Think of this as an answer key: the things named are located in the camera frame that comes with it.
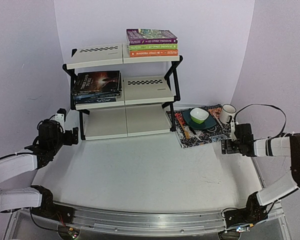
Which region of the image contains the floral Little Women book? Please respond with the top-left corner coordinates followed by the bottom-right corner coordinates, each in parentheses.
top-left (75, 97), bottom-right (117, 105)

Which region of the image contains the dark red black book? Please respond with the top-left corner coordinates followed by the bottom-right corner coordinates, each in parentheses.
top-left (72, 70), bottom-right (121, 93)

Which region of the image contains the dark blue Nineteen Eighty-Four book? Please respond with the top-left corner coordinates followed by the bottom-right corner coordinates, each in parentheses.
top-left (73, 93), bottom-right (114, 100)

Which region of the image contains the black Moon and Sixpence book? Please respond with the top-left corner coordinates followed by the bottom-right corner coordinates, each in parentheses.
top-left (113, 90), bottom-right (122, 97)

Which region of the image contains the orange 78-Storey Treehouse book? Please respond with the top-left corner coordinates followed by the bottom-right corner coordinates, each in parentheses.
top-left (129, 49), bottom-right (179, 58)

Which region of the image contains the green 65-Storey Treehouse book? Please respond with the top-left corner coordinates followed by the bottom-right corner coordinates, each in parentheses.
top-left (128, 44), bottom-right (178, 51)

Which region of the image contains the purple 117-Storey Treehouse book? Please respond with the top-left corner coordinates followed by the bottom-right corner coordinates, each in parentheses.
top-left (126, 28), bottom-right (178, 45)

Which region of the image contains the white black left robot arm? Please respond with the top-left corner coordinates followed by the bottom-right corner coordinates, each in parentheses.
top-left (0, 119), bottom-right (79, 219)

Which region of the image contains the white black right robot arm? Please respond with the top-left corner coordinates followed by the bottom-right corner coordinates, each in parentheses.
top-left (221, 123), bottom-right (300, 227)

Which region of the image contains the teal plate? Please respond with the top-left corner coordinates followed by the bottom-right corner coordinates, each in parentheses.
top-left (182, 107), bottom-right (217, 130)

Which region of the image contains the white ribbed mug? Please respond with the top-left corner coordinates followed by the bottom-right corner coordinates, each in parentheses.
top-left (219, 104), bottom-right (237, 125)

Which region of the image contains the patterned fabric placemat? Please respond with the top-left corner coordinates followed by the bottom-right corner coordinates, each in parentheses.
top-left (166, 104), bottom-right (231, 149)

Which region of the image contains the green white bowl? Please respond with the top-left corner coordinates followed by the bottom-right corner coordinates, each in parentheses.
top-left (189, 107), bottom-right (209, 124)

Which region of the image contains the beige three-tier shelf rack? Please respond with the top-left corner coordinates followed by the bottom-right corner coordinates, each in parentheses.
top-left (62, 43), bottom-right (183, 141)

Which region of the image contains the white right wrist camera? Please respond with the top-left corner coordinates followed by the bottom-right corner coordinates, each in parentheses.
top-left (230, 119), bottom-right (237, 142)

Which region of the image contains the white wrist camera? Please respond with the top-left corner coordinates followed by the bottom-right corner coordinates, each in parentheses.
top-left (50, 108), bottom-right (67, 132)
top-left (230, 119), bottom-right (237, 142)

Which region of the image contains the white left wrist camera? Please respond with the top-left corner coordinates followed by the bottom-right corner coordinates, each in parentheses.
top-left (50, 108), bottom-right (67, 132)

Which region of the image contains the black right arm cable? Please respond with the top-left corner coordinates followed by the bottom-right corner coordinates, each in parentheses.
top-left (233, 103), bottom-right (287, 137)

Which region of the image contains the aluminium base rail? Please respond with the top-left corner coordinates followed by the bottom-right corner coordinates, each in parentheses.
top-left (2, 194), bottom-right (291, 240)

